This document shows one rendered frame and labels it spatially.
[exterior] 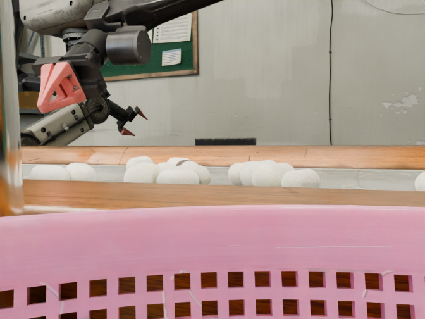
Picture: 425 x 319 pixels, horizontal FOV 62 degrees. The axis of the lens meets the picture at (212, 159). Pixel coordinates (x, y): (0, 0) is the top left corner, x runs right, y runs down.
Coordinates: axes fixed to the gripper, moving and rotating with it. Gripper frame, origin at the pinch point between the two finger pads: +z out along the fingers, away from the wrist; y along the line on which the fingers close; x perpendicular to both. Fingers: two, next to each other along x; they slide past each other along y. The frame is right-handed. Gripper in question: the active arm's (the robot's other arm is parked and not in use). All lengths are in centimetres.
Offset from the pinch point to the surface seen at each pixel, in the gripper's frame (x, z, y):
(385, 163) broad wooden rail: 6.8, 5.2, 45.8
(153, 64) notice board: 89, -183, -74
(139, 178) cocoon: -7.9, 21.6, 26.5
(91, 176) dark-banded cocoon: -6.3, 20.0, 21.2
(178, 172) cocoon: -6.8, 19.9, 28.6
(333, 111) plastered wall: 114, -149, 50
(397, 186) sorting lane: -0.8, 15.6, 44.4
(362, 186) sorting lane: -1.2, 15.9, 41.7
